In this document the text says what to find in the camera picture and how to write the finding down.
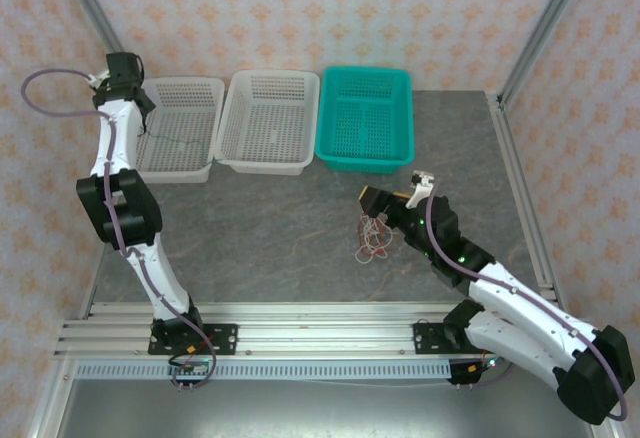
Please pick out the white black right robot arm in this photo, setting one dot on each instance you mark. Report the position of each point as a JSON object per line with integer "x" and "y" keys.
{"x": 510, "y": 353}

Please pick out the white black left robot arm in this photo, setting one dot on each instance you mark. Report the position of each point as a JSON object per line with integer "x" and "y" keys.
{"x": 120, "y": 133}

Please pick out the white perforated plastic basket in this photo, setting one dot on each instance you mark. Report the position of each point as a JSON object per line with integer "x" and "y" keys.
{"x": 270, "y": 123}
{"x": 180, "y": 108}

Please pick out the teal perforated plastic basket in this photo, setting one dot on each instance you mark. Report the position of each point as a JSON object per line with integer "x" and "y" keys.
{"x": 365, "y": 123}

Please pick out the aluminium side frame rail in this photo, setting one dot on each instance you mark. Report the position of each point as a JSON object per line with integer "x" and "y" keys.
{"x": 524, "y": 183}

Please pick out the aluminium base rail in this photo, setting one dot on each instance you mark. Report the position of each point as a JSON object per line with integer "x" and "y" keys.
{"x": 325, "y": 328}

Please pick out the aluminium frame bar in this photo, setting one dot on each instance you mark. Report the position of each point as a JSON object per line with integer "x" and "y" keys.
{"x": 48, "y": 403}

